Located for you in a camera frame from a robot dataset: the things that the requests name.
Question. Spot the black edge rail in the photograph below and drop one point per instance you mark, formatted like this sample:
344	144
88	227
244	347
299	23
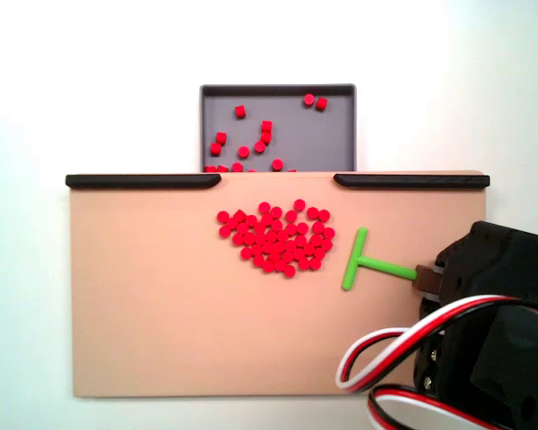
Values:
412	181
139	181

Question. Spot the beige wooden board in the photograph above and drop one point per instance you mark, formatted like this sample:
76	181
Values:
161	291

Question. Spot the green T-shaped pusher tool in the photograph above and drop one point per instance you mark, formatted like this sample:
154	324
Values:
385	266

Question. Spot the grey plastic tray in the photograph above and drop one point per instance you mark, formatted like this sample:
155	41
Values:
318	139

